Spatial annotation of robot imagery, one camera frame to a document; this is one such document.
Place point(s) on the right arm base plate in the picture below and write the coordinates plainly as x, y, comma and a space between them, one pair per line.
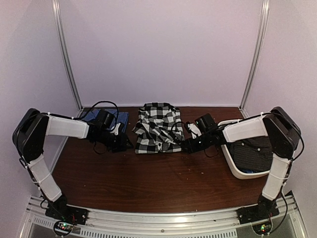
255, 213

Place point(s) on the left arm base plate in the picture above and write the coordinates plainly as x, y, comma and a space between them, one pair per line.
75, 215

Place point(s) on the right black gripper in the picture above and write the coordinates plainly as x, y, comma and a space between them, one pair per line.
191, 146

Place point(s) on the small circuit board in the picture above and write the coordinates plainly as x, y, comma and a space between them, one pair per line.
62, 228
262, 228

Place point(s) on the left small circuit board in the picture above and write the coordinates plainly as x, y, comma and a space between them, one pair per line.
62, 228

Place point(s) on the dark striped shirt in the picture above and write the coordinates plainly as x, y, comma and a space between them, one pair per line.
253, 154

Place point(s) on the white plastic basket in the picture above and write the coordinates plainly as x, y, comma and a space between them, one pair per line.
247, 173

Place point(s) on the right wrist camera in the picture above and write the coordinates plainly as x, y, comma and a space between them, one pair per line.
194, 130

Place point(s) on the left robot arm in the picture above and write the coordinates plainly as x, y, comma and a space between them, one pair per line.
35, 126

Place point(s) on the left aluminium frame post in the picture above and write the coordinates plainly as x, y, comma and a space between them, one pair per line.
65, 54

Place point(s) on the right aluminium frame post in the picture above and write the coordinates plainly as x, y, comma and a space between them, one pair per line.
257, 51

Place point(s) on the aluminium frame post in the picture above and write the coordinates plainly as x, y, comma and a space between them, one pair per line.
65, 54
257, 51

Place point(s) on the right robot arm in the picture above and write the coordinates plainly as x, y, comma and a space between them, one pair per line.
276, 125

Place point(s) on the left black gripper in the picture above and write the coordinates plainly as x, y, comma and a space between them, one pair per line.
121, 145

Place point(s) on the right small circuit board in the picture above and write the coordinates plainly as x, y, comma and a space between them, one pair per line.
262, 228

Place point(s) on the black white checked shirt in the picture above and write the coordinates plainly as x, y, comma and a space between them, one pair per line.
158, 129

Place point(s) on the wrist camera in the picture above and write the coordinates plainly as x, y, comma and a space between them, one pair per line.
194, 130
118, 129

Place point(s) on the folded blue shirt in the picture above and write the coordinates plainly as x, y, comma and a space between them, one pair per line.
122, 117

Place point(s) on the front aluminium rail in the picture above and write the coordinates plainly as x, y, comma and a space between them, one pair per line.
222, 223

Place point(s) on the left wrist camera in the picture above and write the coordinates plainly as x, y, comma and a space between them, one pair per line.
118, 129

